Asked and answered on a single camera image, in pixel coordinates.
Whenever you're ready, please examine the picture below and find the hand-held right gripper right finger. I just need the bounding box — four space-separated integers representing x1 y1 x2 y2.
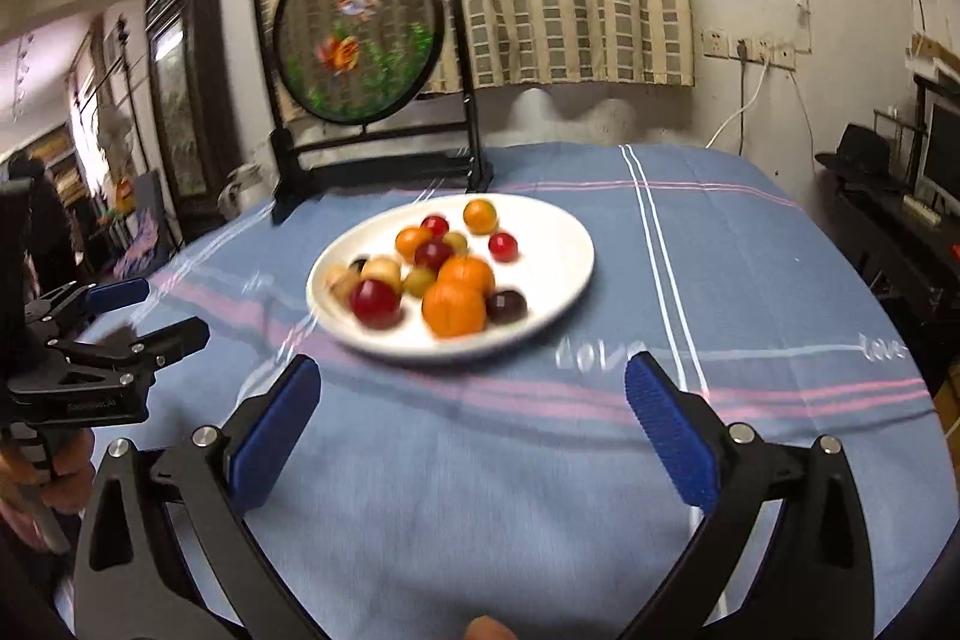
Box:
619 351 878 640

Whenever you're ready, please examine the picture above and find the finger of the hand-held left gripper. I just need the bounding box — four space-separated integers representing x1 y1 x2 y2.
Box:
25 278 151 327
43 317 211 386

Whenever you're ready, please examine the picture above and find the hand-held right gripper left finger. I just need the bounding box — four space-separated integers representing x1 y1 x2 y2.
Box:
71 353 331 640

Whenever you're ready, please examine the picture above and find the tan spotted round fruit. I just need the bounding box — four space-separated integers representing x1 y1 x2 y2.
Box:
324 267 362 310

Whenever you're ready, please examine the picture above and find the dark purple plum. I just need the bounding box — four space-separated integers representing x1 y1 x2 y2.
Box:
485 289 528 326

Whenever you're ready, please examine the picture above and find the white oval plate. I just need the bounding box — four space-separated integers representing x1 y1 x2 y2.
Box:
306 194 596 362

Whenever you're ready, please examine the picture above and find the person's left hand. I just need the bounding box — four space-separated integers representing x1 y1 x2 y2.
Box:
0 434 97 547

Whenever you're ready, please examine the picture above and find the person's right hand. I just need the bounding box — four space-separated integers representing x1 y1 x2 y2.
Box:
463 615 518 640

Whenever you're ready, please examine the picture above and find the floral printed cloth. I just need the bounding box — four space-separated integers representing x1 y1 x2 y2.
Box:
112 212 185 277

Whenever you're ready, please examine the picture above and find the white kettle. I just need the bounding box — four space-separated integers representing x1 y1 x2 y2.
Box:
219 164 263 217

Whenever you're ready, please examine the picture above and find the blue striped tablecloth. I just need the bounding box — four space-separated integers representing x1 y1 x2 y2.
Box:
52 141 938 640

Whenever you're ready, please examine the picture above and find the orange mandarin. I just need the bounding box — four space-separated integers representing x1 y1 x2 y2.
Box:
437 255 496 296
421 281 488 339

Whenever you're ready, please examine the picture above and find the dark wooden cabinet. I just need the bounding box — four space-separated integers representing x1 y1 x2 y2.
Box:
144 0 245 240

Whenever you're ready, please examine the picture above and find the black side desk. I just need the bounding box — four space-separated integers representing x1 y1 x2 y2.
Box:
817 160 960 401

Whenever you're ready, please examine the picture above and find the white fluffy cloth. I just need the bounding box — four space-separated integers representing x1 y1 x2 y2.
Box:
510 89 706 150

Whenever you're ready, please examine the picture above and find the white power strip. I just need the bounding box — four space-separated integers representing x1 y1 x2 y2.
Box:
900 194 942 229

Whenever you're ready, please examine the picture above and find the black hat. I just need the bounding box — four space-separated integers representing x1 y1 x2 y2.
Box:
816 122 901 184

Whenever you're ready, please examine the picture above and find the round embroidered fish screen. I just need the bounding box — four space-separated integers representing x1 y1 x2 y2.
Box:
251 0 494 226

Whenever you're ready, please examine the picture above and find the computer monitor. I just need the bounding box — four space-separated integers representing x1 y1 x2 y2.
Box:
919 77 960 214

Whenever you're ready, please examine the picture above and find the white power cable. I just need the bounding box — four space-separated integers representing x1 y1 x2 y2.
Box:
705 59 770 150

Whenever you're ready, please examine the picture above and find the wall socket strip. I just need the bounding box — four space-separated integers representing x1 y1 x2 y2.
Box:
701 29 796 70

